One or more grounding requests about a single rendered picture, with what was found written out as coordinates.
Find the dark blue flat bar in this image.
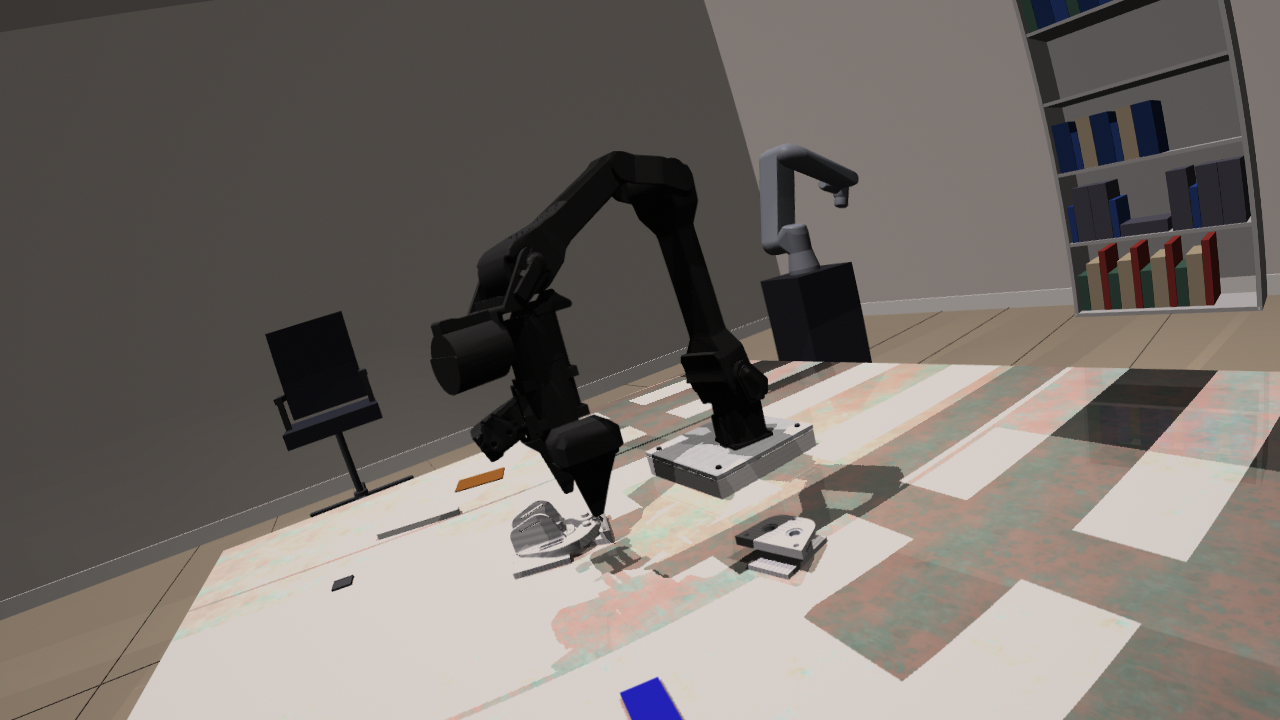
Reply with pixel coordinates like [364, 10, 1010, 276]
[620, 676, 684, 720]

